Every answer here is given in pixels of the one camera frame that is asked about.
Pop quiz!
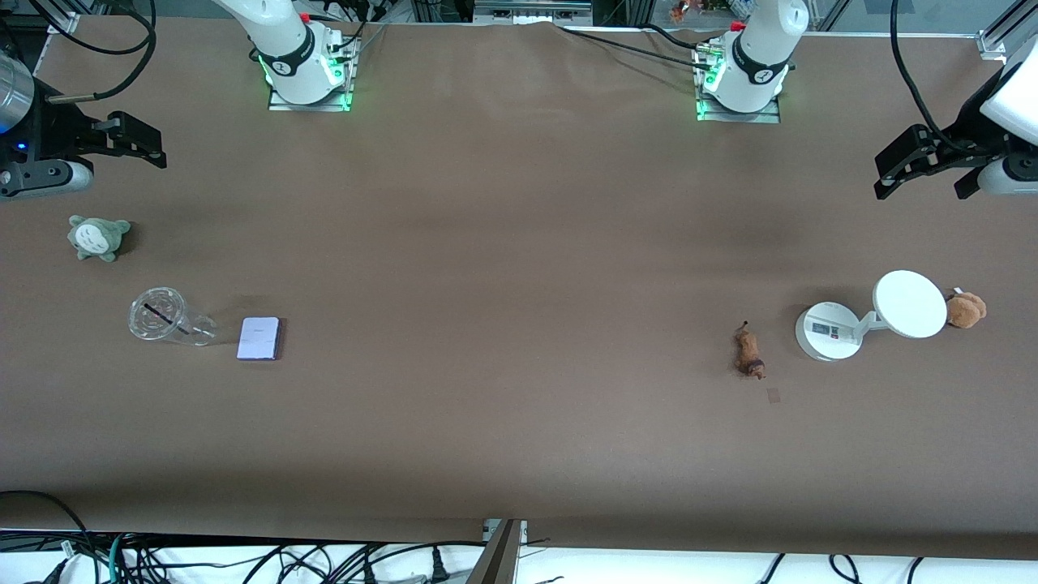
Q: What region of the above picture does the lavender flip phone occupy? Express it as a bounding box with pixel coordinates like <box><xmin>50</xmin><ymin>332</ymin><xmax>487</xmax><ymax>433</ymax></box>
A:
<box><xmin>237</xmin><ymin>317</ymin><xmax>282</xmax><ymax>361</ymax></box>

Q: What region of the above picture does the brown lion statue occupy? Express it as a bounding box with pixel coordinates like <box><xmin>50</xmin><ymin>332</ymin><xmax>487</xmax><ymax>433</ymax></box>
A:
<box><xmin>735</xmin><ymin>321</ymin><xmax>768</xmax><ymax>380</ymax></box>

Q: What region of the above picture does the grey totoro plush toy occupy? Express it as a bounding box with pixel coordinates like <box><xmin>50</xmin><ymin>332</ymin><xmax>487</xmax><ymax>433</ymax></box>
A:
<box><xmin>67</xmin><ymin>214</ymin><xmax>131</xmax><ymax>262</ymax></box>

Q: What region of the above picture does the white round desk lamp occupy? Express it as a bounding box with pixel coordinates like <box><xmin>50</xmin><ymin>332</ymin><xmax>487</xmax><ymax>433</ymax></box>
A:
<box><xmin>795</xmin><ymin>270</ymin><xmax>948</xmax><ymax>362</ymax></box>

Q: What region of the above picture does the brown bear plush toy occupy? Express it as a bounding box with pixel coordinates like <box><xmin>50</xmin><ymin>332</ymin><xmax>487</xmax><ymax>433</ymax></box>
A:
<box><xmin>945</xmin><ymin>290</ymin><xmax>988</xmax><ymax>329</ymax></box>

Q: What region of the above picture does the black straw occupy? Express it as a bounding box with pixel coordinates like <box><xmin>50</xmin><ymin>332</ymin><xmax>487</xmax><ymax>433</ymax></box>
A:
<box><xmin>143</xmin><ymin>303</ymin><xmax>192</xmax><ymax>335</ymax></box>

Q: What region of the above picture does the clear plastic cup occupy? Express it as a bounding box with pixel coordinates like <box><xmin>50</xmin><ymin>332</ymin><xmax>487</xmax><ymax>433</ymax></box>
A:
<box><xmin>128</xmin><ymin>287</ymin><xmax>218</xmax><ymax>347</ymax></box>

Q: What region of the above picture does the brown table cover sheet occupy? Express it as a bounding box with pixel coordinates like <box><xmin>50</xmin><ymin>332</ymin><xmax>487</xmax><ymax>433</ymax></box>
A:
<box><xmin>0</xmin><ymin>16</ymin><xmax>1038</xmax><ymax>560</ymax></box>

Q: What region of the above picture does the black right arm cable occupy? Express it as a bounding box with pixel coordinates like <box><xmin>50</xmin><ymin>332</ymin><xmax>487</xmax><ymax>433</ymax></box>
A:
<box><xmin>0</xmin><ymin>0</ymin><xmax>157</xmax><ymax>103</ymax></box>

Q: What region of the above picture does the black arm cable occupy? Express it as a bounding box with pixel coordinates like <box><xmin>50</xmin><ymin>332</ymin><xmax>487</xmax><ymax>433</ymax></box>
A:
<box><xmin>890</xmin><ymin>0</ymin><xmax>963</xmax><ymax>152</ymax></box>
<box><xmin>0</xmin><ymin>0</ymin><xmax>157</xmax><ymax>103</ymax></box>

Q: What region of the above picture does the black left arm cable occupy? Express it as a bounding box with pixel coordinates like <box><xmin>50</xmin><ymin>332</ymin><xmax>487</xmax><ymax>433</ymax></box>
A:
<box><xmin>890</xmin><ymin>0</ymin><xmax>963</xmax><ymax>152</ymax></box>

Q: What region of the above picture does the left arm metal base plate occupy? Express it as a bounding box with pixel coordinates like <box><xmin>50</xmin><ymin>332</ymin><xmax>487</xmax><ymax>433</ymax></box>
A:
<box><xmin>695</xmin><ymin>45</ymin><xmax>782</xmax><ymax>124</ymax></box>

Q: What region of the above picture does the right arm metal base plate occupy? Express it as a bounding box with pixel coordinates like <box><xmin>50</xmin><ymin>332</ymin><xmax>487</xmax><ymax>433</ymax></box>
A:
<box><xmin>268</xmin><ymin>36</ymin><xmax>358</xmax><ymax>113</ymax></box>

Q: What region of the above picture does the black base power cable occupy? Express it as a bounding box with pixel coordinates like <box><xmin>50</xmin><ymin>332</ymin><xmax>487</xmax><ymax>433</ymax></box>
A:
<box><xmin>555</xmin><ymin>23</ymin><xmax>718</xmax><ymax>72</ymax></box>

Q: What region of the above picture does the black looped floor cable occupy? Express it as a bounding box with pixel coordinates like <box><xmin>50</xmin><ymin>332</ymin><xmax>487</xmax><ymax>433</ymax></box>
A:
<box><xmin>0</xmin><ymin>490</ymin><xmax>94</xmax><ymax>569</ymax></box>

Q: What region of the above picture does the green floor cable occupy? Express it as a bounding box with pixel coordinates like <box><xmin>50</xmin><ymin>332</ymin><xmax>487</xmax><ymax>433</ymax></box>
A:
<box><xmin>108</xmin><ymin>531</ymin><xmax>131</xmax><ymax>584</ymax></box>

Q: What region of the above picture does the aluminium frame rail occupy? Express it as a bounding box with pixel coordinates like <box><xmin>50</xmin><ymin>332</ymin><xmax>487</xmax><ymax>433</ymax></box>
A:
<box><xmin>473</xmin><ymin>0</ymin><xmax>594</xmax><ymax>25</ymax></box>

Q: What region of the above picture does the aluminium profile post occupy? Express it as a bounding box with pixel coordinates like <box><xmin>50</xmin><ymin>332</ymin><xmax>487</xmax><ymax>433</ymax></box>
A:
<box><xmin>465</xmin><ymin>519</ymin><xmax>530</xmax><ymax>584</ymax></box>

